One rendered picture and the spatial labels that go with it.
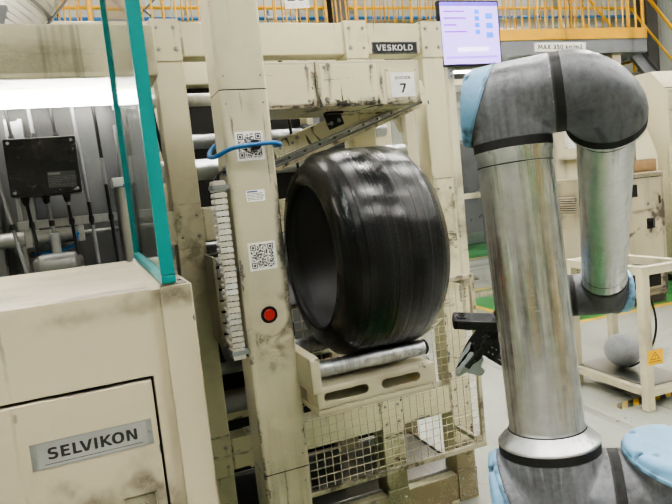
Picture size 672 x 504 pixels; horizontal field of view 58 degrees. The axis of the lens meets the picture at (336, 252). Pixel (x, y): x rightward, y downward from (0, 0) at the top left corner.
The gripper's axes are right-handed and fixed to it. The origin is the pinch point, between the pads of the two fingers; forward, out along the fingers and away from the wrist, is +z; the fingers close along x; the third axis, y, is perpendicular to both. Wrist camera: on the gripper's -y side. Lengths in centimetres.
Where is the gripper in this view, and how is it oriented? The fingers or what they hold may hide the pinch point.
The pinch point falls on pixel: (456, 370)
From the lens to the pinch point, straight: 162.9
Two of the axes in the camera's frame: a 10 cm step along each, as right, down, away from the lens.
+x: 0.7, -4.1, 9.1
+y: 8.8, 4.5, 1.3
